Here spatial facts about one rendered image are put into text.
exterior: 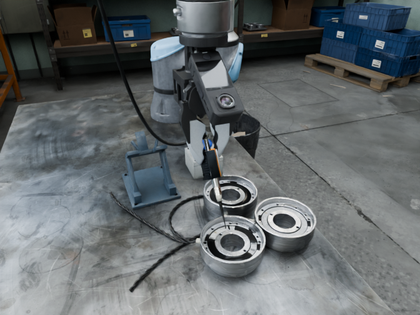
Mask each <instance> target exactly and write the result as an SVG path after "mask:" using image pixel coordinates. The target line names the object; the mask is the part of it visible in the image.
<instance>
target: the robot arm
mask: <svg viewBox="0 0 420 315"><path fill-rule="evenodd" d="M176 6H177V8H175V9H173V15H174V16H177V29H178V30H179V31H180V32H179V36H176V37H169V38H165V39H161V40H158V41H156V42H154V43H153V44H152V46H151V63H152V76H153V84H154V96H153V99H152V103H151V117H152V118H153V119H154V120H155V121H158V122H160V123H168V124H177V123H179V124H180V127H181V129H182V131H183V133H184V136H185V138H186V143H187V146H188V148H189V150H190V152H191V155H192V157H193V158H194V160H195V161H196V162H197V163H198V164H199V165H202V164H203V161H204V155H203V149H204V144H203V136H204V133H205V131H206V125H205V124H204V123H203V122H202V121H201V120H199V119H198V118H197V117H196V116H198V117H199V118H200V119H202V118H203V117H204V115H205V114H207V116H208V119H209V122H210V127H211V132H212V134H213V136H214V137H213V142H214V148H215V149H217V153H218V156H219V157H220V156H221V154H222V153H223V151H224V149H225V147H226V145H227V143H228V141H229V138H230V136H231V134H232V132H233V129H234V125H235V123H236V122H238V121H239V120H240V117H241V115H242V113H243V111H244V106H243V104H242V102H241V99H240V97H239V95H238V92H237V91H236V88H235V87H234V83H235V82H236V81H237V80H238V77H239V72H240V68H241V61H242V56H243V44H242V43H240V42H239V36H238V35H237V34H236V33H235V32H234V0H176Z"/></svg>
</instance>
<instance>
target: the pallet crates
mask: <svg viewBox="0 0 420 315"><path fill-rule="evenodd" d="M353 4H359V6H358V5H353ZM411 8H412V7H408V6H397V5H391V4H379V3H373V2H358V3H349V4H346V8H345V12H344V18H341V19H328V20H325V25H324V31H323V35H322V41H321V42H322V43H321V50H320V53H317V54H310V55H306V57H305V63H304V66H306V67H308V68H311V69H314V70H317V71H319V72H322V73H325V74H328V75H330V76H334V77H336V78H339V79H342V80H345V81H347V82H350V83H353V84H356V85H358V86H362V87H364V88H367V89H370V90H373V91H376V92H378V93H383V92H386V89H387V86H388V85H391V86H394V87H397V88H403V87H406V86H407V85H408V83H409V80H410V81H414V82H417V83H420V31H417V30H413V29H406V28H405V27H406V24H407V21H408V17H409V13H410V12H411ZM335 20H338V22H333V21H335ZM318 61H320V62H322V63H323V64H327V65H330V66H332V67H335V70H334V72H333V71H330V70H327V69H324V68H321V67H318ZM349 72H350V73H354V74H358V75H360V76H364V77H366V78H369V79H371V82H370V84H368V83H366V82H362V81H359V80H357V79H353V78H351V77H348V76H349Z"/></svg>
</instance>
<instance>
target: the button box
mask: <svg viewBox="0 0 420 315"><path fill-rule="evenodd" d="M185 160H186V166H187V168H188V169H189V171H190V173H191V175H192V177H193V178H194V179H200V178H203V177H204V176H203V171H202V167H201V165H199V164H198V163H197V162H196V161H195V160H194V158H193V157H192V155H191V152H190V150H189V148H188V147H187V148H185ZM219 162H220V165H221V170H222V173H223V156H222V155H221V156H220V157H219Z"/></svg>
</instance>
